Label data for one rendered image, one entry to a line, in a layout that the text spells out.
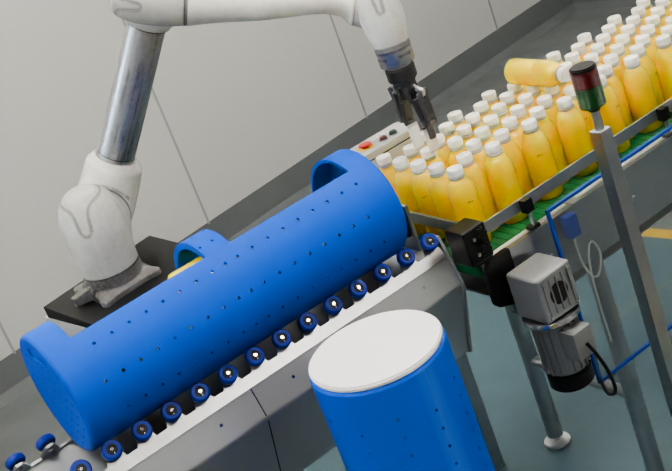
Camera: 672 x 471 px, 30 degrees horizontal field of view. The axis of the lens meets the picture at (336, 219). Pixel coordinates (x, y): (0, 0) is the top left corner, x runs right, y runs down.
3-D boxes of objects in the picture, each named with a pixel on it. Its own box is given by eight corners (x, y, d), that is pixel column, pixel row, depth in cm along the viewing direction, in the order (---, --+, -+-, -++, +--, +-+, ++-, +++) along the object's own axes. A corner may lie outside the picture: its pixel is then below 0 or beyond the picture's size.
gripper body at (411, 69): (377, 70, 309) (388, 104, 312) (397, 71, 302) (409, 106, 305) (399, 57, 312) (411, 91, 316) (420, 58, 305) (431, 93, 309)
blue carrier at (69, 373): (55, 427, 281) (2, 322, 269) (352, 239, 319) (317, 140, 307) (108, 471, 258) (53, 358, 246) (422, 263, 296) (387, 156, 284)
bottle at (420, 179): (430, 229, 322) (407, 165, 315) (456, 223, 319) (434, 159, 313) (426, 242, 315) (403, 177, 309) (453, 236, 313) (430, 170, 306)
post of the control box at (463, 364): (487, 467, 377) (381, 174, 341) (496, 460, 379) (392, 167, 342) (495, 471, 374) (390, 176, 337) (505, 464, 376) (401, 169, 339)
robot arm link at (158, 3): (185, -16, 292) (188, -31, 304) (106, -22, 290) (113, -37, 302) (183, 38, 297) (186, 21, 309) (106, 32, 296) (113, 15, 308)
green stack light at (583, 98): (573, 110, 289) (568, 91, 288) (592, 98, 292) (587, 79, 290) (593, 112, 284) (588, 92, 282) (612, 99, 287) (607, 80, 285)
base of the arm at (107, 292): (60, 301, 328) (52, 283, 326) (128, 258, 339) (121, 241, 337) (93, 317, 314) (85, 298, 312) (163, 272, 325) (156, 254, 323)
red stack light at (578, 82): (568, 90, 288) (563, 75, 286) (587, 78, 290) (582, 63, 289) (588, 92, 282) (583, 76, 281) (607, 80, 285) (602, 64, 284)
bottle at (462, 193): (460, 243, 308) (437, 177, 301) (485, 231, 309) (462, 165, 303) (472, 252, 302) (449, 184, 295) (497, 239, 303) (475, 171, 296)
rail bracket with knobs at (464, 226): (451, 267, 299) (438, 229, 295) (473, 252, 302) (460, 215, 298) (477, 274, 291) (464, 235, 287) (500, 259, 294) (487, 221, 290)
